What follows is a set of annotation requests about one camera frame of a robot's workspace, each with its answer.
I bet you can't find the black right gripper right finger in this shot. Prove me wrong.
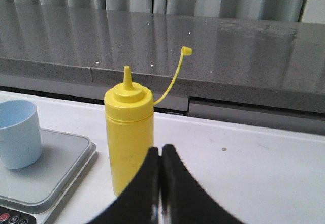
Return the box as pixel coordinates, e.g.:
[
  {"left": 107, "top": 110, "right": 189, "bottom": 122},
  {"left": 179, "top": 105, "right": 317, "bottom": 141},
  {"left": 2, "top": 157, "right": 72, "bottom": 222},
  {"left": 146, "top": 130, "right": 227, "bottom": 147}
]
[{"left": 160, "top": 144, "right": 241, "bottom": 223}]

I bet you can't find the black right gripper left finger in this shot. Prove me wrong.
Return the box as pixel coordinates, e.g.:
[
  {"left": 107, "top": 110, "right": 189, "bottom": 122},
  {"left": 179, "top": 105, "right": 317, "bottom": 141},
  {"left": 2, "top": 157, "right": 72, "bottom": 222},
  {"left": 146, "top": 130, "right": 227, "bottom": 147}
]
[{"left": 89, "top": 147, "right": 160, "bottom": 223}]

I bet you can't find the yellow squeeze bottle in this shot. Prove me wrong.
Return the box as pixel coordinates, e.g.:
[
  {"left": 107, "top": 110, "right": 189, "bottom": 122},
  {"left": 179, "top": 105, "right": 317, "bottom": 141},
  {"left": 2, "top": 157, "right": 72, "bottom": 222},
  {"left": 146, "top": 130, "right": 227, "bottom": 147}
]
[{"left": 104, "top": 46, "right": 192, "bottom": 196}]

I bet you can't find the light blue plastic cup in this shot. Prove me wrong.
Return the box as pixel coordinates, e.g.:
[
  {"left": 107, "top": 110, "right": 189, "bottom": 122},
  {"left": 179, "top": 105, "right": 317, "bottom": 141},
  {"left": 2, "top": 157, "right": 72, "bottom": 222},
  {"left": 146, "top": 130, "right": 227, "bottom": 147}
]
[{"left": 1, "top": 100, "right": 42, "bottom": 169}]

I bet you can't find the silver digital kitchen scale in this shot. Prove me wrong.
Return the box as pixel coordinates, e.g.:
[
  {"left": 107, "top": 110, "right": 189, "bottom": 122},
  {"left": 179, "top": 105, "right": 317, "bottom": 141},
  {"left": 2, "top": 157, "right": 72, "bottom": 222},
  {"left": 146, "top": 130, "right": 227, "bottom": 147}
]
[{"left": 1, "top": 129, "right": 96, "bottom": 223}]

